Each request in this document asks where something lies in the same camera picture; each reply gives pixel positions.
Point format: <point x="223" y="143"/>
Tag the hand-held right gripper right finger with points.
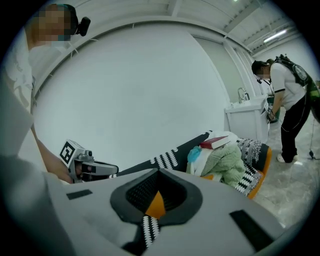
<point x="212" y="225"/>

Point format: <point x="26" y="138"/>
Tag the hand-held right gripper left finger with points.
<point x="100" y="212"/>

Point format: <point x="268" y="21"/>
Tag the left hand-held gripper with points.
<point x="68" y="152"/>

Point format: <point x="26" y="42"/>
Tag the person's left forearm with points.
<point x="50" y="160"/>

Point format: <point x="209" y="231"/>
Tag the black white patterned blanket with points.
<point x="160" y="160"/>

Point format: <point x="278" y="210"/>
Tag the blue disposable cap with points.
<point x="195" y="153"/>

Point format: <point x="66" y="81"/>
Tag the red hardcover book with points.
<point x="215" y="143"/>

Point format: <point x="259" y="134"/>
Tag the grey patterned blanket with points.
<point x="250" y="150"/>

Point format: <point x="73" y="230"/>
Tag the white vanity cabinet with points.
<point x="246" y="120"/>

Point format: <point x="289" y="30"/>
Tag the person's white shirt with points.
<point x="15" y="100"/>

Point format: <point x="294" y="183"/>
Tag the person's head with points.
<point x="50" y="22"/>

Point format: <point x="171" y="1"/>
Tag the ceiling light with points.
<point x="275" y="36"/>

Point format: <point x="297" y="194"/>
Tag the black head-mounted camera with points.
<point x="83" y="26"/>

